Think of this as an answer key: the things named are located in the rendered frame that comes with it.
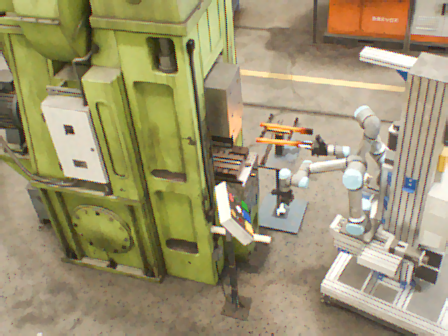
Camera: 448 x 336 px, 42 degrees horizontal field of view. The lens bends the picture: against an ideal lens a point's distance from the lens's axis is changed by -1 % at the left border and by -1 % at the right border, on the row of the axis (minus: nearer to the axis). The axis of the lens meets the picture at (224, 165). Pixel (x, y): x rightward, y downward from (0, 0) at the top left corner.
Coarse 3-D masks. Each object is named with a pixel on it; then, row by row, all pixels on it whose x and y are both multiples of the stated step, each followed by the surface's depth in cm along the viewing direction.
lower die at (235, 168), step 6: (222, 156) 444; (228, 156) 444; (234, 156) 444; (216, 162) 440; (222, 162) 440; (228, 162) 438; (228, 168) 435; (234, 168) 434; (240, 168) 438; (234, 174) 431
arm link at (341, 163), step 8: (328, 160) 380; (336, 160) 375; (344, 160) 370; (352, 160) 363; (360, 160) 361; (304, 168) 387; (312, 168) 384; (320, 168) 381; (328, 168) 378; (336, 168) 375; (344, 168) 372
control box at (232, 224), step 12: (216, 192) 392; (228, 192) 388; (228, 204) 378; (240, 204) 397; (228, 216) 371; (240, 216) 385; (228, 228) 375; (240, 228) 376; (240, 240) 384; (252, 240) 385
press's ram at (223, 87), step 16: (224, 64) 397; (208, 80) 384; (224, 80) 382; (240, 80) 402; (208, 96) 383; (224, 96) 378; (240, 96) 408; (208, 112) 392; (224, 112) 387; (240, 112) 415; (224, 128) 397
